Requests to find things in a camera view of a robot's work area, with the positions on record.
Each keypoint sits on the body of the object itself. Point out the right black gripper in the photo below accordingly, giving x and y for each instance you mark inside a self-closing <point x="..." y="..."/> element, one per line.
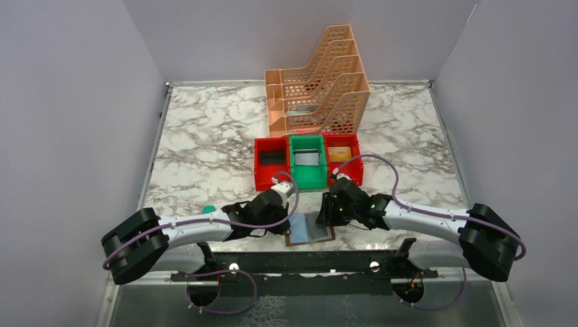
<point x="325" y="216"/>

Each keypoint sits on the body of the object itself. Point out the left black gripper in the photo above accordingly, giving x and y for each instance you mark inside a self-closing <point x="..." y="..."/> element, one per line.
<point x="279" y="229"/>

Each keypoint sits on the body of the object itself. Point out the grey card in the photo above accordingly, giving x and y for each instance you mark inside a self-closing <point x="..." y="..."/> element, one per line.
<point x="317" y="233"/>

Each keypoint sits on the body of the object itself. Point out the brown leather card holder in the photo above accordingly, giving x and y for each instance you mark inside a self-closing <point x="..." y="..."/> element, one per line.
<point x="304" y="230"/>

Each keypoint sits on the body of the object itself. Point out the red bin with black card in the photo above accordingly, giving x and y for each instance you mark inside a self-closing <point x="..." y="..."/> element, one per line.
<point x="263" y="174"/>

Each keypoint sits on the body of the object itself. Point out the green plastic bin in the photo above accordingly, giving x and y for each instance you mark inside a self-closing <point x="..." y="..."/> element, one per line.
<point x="309" y="177"/>

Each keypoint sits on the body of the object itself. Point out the red bin with gold card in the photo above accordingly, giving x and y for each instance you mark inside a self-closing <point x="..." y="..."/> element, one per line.
<point x="350" y="143"/>

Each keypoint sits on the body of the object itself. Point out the peach plastic file organizer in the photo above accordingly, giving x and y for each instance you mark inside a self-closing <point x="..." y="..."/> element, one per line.
<point x="328" y="96"/>

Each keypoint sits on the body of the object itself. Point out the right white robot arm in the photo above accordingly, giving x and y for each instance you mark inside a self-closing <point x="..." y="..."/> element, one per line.
<point x="476" y="238"/>

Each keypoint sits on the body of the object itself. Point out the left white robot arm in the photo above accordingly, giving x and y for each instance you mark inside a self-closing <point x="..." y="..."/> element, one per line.
<point x="147" y="242"/>

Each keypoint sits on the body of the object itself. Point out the black card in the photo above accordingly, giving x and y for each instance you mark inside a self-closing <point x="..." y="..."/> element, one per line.
<point x="272" y="158"/>

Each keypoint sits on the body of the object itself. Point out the silver card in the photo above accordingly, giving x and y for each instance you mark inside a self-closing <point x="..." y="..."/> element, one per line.
<point x="306" y="157"/>

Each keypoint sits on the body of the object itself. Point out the gold card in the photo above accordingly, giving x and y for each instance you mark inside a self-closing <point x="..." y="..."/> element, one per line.
<point x="339" y="153"/>

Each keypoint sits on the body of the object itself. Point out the green eraser block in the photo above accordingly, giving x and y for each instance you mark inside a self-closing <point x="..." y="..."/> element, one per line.
<point x="208" y="209"/>

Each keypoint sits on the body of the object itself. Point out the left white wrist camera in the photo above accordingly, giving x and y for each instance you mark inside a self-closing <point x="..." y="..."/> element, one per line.
<point x="285" y="189"/>

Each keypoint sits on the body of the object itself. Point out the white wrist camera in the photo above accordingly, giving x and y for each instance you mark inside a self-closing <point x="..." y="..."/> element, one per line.
<point x="336" y="174"/>
<point x="285" y="189"/>

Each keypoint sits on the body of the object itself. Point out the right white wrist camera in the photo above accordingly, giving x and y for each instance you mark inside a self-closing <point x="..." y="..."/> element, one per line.
<point x="336" y="174"/>

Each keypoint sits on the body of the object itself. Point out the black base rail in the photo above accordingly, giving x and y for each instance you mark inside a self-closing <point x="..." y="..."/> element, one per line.
<point x="305" y="273"/>

